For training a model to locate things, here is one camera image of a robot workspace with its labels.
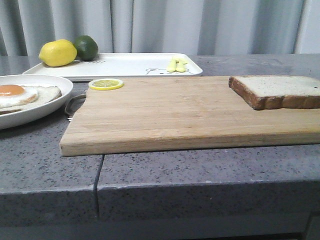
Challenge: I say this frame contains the white bread slice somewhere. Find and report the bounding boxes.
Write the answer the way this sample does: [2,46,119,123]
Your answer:
[228,75,320,110]

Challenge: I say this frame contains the fried egg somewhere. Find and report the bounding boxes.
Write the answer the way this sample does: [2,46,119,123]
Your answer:
[0,84,39,108]

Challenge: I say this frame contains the white round plate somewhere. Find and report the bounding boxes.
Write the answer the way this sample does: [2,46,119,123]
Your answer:
[0,74,74,130]

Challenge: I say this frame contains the white bear tray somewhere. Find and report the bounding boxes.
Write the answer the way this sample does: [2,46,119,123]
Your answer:
[23,53,203,82]

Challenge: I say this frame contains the wooden cutting board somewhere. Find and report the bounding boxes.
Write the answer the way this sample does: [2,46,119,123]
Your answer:
[59,76,320,157]

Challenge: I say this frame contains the lemon slice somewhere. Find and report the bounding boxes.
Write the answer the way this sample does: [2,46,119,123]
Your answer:
[88,78,124,91]

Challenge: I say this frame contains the green lime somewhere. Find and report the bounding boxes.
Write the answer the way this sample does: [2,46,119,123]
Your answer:
[73,35,99,61]

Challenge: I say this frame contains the grey curtain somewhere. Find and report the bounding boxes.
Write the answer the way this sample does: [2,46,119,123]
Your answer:
[0,0,320,56]

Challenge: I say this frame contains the yellow lemon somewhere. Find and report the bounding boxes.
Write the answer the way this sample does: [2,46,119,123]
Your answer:
[38,39,77,67]

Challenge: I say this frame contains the left yellow utensil handle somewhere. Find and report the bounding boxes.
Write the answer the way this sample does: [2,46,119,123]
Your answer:
[166,57,179,73]

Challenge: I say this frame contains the yellow utensil handle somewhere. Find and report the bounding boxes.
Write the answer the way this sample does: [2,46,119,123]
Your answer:
[175,57,188,73]
[166,57,179,73]

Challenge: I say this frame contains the right yellow utensil handle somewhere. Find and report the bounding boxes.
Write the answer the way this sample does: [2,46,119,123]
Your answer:
[175,57,188,73]

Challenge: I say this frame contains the metal cutting board handle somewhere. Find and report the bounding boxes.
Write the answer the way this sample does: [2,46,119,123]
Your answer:
[64,91,87,122]

